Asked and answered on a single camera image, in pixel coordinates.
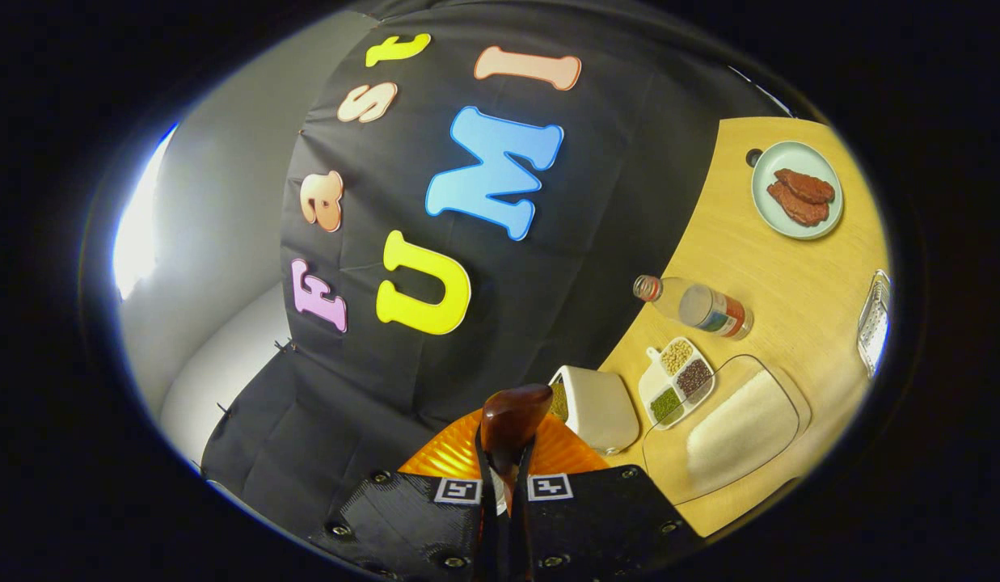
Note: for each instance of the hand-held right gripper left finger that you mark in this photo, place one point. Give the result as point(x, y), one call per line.
point(402, 517)

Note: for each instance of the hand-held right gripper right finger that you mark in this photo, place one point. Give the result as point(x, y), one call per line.
point(597, 517)

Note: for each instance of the brown wooden spoon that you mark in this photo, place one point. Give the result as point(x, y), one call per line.
point(512, 416)

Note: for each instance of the clear container of rice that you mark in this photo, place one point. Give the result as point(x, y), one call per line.
point(742, 428)

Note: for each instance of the white toaster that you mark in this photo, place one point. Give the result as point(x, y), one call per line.
point(601, 408)

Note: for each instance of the brown bread slice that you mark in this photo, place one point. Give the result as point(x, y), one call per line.
point(559, 402)

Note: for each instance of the white divided grain tray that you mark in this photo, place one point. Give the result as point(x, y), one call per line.
point(679, 380)

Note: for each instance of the clear plastic bottle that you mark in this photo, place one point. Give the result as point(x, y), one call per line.
point(702, 307)

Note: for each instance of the black backdrop cloth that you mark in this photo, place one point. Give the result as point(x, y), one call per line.
point(580, 267)

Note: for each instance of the pale green plate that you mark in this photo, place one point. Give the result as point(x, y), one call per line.
point(795, 230)

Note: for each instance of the red meat slice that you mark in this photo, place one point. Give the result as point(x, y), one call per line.
point(795, 212)
point(807, 186)

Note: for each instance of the black table grommet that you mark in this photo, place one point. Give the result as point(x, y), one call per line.
point(754, 157)

